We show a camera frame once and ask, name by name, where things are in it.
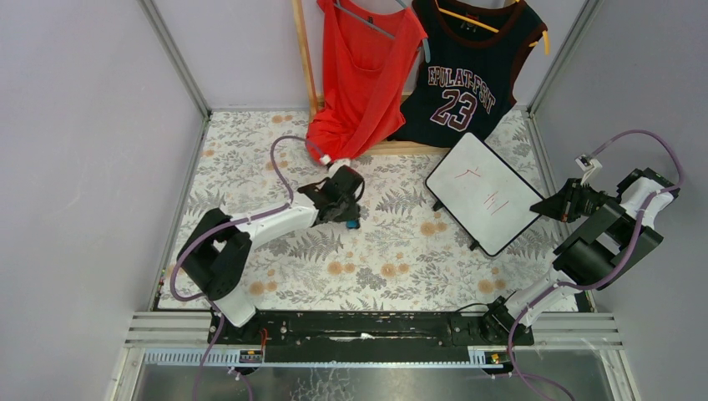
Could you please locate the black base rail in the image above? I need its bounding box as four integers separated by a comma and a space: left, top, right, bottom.
207, 307, 534, 364

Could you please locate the grey clothes hanger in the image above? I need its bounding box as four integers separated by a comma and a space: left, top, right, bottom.
333, 0, 432, 63

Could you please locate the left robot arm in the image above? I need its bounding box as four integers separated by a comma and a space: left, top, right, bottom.
174, 165, 365, 327

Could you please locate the wooden clothes rack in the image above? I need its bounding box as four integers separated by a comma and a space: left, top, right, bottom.
291, 0, 448, 155

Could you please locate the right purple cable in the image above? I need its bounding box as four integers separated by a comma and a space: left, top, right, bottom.
506, 129, 685, 401

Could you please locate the yellow clothes hanger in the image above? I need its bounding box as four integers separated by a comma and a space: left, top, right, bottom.
433, 0, 552, 57

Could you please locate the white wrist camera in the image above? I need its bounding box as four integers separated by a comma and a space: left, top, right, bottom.
319, 155, 351, 177
575, 155, 602, 185

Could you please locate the floral table mat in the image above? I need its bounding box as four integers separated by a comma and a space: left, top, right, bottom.
174, 111, 561, 311

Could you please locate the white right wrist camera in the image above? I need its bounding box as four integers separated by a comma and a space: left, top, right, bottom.
575, 155, 602, 185

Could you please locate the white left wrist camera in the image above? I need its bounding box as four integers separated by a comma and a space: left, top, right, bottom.
319, 155, 351, 177

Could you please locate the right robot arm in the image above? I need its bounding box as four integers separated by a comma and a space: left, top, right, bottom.
479, 168, 680, 344

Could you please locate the navy basketball jersey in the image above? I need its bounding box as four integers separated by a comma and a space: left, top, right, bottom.
389, 1, 548, 148

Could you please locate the red tank top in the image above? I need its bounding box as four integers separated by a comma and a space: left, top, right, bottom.
306, 1, 427, 161

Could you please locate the white whiteboard black frame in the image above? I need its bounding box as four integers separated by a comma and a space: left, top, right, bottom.
425, 133, 544, 256

